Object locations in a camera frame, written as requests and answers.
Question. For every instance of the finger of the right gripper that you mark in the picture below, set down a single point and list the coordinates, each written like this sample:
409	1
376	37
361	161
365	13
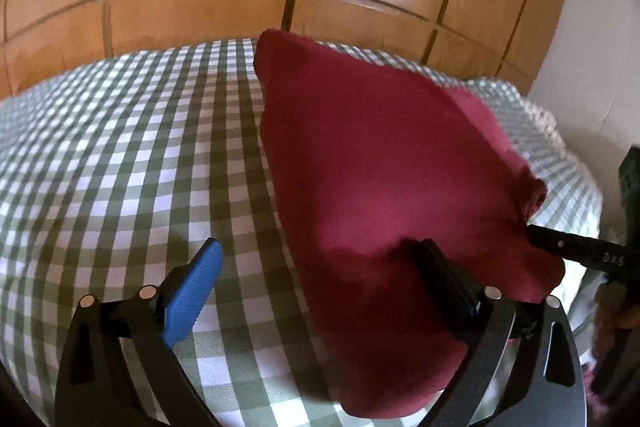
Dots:
591	253

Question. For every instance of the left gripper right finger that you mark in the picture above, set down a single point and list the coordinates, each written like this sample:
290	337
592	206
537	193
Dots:
520	367

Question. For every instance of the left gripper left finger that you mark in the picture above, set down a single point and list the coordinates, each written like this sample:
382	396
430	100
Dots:
95	387

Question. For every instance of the maroon long-sleeve shirt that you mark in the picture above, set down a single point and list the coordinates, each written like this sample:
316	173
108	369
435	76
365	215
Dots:
363	159

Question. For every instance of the floral pillow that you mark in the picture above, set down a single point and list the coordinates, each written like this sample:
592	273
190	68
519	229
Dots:
546	124

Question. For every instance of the green white checkered bedsheet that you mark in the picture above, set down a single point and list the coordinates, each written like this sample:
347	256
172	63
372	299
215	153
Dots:
116	172

